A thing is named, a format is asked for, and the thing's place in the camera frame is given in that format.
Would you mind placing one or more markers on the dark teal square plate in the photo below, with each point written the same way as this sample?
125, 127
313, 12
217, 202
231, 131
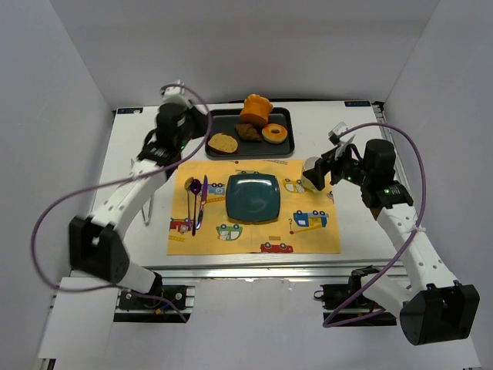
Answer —
253, 198

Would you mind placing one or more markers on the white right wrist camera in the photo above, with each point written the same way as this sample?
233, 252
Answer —
335, 137

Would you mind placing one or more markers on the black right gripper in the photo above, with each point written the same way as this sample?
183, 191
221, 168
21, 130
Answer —
321, 167

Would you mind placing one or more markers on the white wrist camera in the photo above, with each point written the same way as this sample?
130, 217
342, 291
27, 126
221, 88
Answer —
175, 93
335, 137

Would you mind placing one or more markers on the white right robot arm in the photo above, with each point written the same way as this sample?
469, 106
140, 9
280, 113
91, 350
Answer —
436, 307

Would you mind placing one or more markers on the brown croissant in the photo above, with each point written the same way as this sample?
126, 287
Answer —
247, 132

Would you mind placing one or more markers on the black serving tray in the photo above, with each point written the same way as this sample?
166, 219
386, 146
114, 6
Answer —
251, 143

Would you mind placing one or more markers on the yellow vehicle print placemat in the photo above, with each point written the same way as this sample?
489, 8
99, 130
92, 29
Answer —
307, 223

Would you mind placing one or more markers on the glazed doughnut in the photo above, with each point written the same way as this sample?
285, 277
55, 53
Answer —
274, 133

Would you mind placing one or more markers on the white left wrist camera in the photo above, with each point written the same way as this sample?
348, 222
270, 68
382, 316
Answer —
175, 93

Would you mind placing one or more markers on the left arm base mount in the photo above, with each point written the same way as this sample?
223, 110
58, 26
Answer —
175, 305

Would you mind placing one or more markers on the purple iridescent spoon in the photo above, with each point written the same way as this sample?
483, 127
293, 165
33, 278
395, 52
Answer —
195, 187

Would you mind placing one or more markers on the metal tongs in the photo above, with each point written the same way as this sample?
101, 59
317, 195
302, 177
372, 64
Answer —
147, 211

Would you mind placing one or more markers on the brown bread slice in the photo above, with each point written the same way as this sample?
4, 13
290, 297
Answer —
222, 143

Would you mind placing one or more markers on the orange pumpkin bread loaf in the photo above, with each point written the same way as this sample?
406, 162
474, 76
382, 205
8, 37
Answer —
256, 110

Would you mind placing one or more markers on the purple iridescent knife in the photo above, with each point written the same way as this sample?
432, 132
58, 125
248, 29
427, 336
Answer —
203, 198

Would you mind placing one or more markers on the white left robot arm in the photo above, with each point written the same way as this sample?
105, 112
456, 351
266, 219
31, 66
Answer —
96, 242

